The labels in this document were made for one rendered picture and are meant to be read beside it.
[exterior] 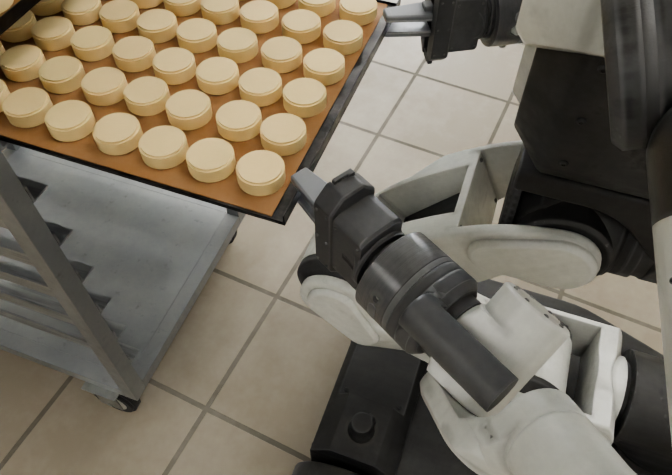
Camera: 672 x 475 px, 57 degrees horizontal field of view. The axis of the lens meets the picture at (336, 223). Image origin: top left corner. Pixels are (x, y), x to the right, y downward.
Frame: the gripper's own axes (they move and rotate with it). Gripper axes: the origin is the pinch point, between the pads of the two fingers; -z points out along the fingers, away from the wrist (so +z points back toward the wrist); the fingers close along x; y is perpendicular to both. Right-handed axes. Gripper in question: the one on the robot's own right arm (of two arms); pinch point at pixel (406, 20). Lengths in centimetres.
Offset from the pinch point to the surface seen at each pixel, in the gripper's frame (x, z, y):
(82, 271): -28, -49, 13
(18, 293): -46, -66, 3
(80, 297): -30, -50, 16
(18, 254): -26, -58, 10
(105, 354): -46, -51, 17
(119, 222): -63, -55, -25
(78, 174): -63, -65, -41
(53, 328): -52, -62, 7
